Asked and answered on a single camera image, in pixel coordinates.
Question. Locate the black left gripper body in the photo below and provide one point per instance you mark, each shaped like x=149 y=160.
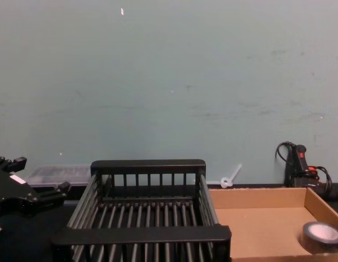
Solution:
x=13 y=193

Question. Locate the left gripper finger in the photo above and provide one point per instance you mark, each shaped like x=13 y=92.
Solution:
x=51 y=197
x=13 y=163

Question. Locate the silver tape roll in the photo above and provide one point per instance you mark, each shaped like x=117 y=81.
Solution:
x=319 y=233

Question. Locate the clear plastic case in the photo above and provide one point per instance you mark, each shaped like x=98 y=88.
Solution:
x=59 y=173

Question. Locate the black table cloth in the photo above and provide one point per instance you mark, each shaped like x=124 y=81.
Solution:
x=24 y=243

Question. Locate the black rack with steel bars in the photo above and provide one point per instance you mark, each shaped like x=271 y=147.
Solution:
x=141 y=237

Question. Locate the white three-armed plastic piece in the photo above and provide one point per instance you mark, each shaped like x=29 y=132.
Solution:
x=226 y=182

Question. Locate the shallow brown cardboard tray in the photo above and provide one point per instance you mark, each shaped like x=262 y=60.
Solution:
x=261 y=226

